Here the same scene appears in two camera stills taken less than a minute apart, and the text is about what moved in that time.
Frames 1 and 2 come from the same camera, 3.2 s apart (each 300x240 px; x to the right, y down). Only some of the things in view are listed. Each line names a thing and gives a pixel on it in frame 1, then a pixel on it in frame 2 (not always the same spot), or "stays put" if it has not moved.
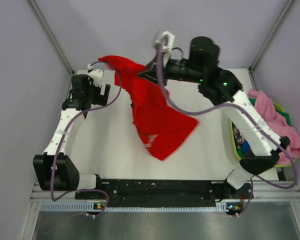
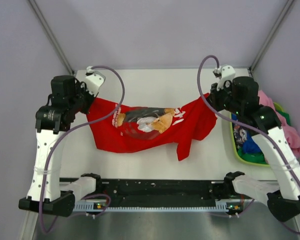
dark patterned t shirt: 238,137 stays put
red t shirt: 163,128 to 129,128
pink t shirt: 297,145 stays put
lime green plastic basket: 280,107 stays put
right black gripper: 150,75 to 214,93
